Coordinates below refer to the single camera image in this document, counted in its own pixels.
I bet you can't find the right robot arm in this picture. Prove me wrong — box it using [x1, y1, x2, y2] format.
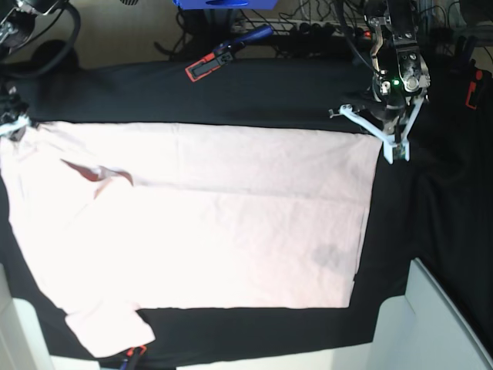
[1, 1, 82, 141]

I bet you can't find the white power strip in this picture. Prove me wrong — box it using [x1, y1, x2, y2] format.
[230, 18, 373, 39]

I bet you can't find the blue handled clamp, red jaw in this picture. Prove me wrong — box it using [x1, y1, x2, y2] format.
[185, 25, 273, 82]

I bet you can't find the pink T-shirt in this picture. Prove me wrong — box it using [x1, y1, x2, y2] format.
[1, 122, 381, 358]

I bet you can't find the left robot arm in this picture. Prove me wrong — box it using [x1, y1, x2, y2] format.
[334, 1, 431, 147]

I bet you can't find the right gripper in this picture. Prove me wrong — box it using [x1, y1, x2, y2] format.
[1, 86, 31, 142]

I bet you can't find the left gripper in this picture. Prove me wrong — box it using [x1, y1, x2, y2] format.
[328, 90, 428, 144]

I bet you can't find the blue plastic box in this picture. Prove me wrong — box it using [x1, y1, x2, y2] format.
[173, 0, 277, 10]

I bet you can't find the black table cloth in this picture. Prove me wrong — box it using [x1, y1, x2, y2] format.
[15, 59, 492, 369]

